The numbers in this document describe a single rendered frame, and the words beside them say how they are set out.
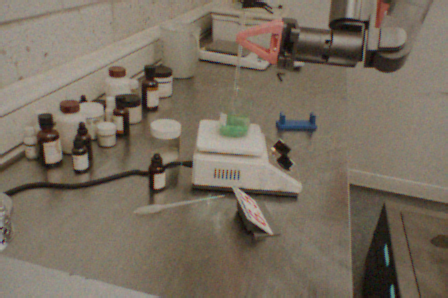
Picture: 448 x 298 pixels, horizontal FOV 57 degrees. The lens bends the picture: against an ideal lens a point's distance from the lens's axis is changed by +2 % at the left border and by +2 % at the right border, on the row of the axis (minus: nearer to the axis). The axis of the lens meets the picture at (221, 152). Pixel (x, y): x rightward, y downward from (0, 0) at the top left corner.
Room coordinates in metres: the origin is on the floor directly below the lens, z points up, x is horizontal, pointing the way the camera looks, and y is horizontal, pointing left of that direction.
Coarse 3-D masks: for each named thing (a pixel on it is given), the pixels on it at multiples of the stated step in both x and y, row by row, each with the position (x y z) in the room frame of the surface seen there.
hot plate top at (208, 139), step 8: (208, 120) 0.73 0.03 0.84; (200, 128) 0.69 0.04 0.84; (208, 128) 0.70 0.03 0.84; (216, 128) 0.70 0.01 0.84; (256, 128) 0.72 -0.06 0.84; (200, 136) 0.66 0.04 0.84; (208, 136) 0.66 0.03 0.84; (216, 136) 0.66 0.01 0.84; (248, 136) 0.68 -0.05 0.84; (256, 136) 0.68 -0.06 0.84; (200, 144) 0.63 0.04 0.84; (208, 144) 0.63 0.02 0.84; (216, 144) 0.63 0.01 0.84; (224, 144) 0.64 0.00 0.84; (232, 144) 0.64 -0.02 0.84; (240, 144) 0.64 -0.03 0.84; (248, 144) 0.64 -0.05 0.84; (256, 144) 0.65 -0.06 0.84; (224, 152) 0.62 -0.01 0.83; (232, 152) 0.62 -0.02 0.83; (240, 152) 0.62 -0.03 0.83; (248, 152) 0.62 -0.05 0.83; (256, 152) 0.62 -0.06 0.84
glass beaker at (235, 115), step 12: (228, 96) 0.71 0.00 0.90; (240, 96) 0.71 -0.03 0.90; (252, 96) 0.69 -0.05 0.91; (228, 108) 0.66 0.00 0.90; (240, 108) 0.66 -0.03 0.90; (252, 108) 0.68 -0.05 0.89; (228, 120) 0.66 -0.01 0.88; (240, 120) 0.66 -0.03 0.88; (228, 132) 0.66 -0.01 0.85; (240, 132) 0.66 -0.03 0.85
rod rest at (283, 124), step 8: (280, 112) 0.95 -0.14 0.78; (312, 112) 0.96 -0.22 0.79; (280, 120) 0.94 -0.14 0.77; (288, 120) 0.96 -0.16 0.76; (296, 120) 0.96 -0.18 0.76; (304, 120) 0.97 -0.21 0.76; (312, 120) 0.95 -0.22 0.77; (280, 128) 0.92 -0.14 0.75; (288, 128) 0.92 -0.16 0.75; (296, 128) 0.93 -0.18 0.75; (304, 128) 0.93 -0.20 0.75; (312, 128) 0.94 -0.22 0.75
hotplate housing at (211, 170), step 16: (208, 160) 0.61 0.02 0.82; (224, 160) 0.62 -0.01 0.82; (240, 160) 0.62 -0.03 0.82; (256, 160) 0.62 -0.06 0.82; (192, 176) 0.62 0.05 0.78; (208, 176) 0.61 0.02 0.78; (224, 176) 0.61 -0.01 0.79; (240, 176) 0.61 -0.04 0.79; (256, 176) 0.62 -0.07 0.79; (272, 176) 0.62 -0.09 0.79; (288, 176) 0.62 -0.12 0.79; (256, 192) 0.62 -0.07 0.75; (272, 192) 0.62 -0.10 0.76; (288, 192) 0.62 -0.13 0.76
